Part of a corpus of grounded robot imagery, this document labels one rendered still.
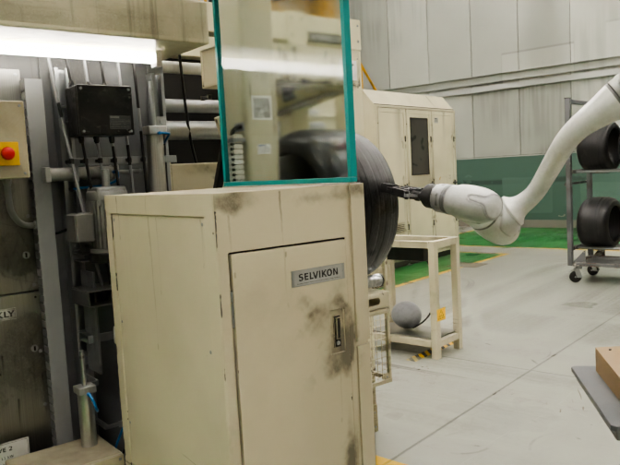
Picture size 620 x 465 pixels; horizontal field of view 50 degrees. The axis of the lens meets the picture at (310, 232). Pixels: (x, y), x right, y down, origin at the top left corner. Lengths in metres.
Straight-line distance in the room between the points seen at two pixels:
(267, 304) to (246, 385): 0.17
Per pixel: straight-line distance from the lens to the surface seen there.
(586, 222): 7.37
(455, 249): 4.74
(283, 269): 1.39
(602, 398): 2.01
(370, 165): 2.23
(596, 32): 13.53
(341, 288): 1.49
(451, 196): 1.96
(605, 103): 1.90
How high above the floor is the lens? 1.30
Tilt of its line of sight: 5 degrees down
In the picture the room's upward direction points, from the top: 3 degrees counter-clockwise
